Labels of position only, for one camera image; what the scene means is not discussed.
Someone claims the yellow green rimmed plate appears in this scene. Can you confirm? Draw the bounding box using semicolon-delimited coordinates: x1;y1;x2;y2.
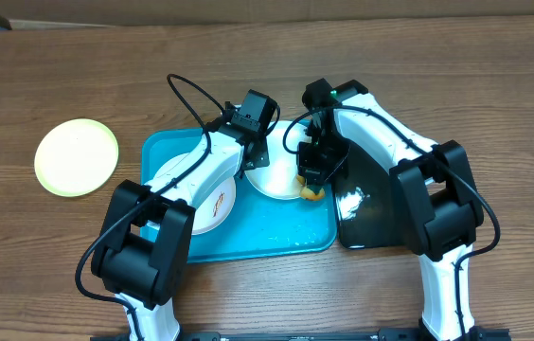
34;118;119;197

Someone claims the black water tray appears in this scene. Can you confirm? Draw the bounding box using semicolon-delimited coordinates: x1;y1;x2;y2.
332;144;404;249

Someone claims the teal plastic tray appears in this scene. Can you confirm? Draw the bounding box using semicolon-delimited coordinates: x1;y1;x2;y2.
140;128;337;263

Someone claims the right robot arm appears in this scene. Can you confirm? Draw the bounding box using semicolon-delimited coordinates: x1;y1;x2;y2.
295;79;484;340

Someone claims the yellow green scrub sponge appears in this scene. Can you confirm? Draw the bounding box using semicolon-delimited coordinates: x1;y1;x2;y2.
295;175;326;201

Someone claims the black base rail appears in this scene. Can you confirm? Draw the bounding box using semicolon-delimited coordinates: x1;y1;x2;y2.
89;326;512;341

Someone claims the white plate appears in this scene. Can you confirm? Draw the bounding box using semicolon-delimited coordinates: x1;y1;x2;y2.
245;120;302;200
151;152;238;237

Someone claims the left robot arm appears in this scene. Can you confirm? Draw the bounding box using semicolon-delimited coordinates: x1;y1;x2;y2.
80;120;269;340

